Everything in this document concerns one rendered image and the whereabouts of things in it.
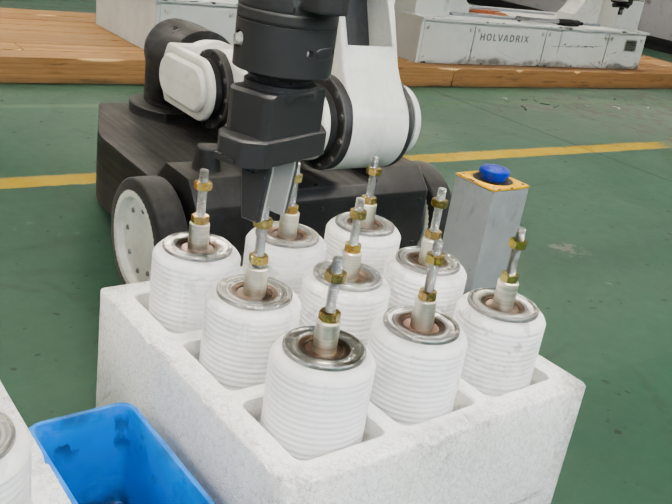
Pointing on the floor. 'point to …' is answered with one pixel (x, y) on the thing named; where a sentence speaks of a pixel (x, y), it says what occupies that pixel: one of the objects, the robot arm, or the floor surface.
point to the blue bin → (115, 459)
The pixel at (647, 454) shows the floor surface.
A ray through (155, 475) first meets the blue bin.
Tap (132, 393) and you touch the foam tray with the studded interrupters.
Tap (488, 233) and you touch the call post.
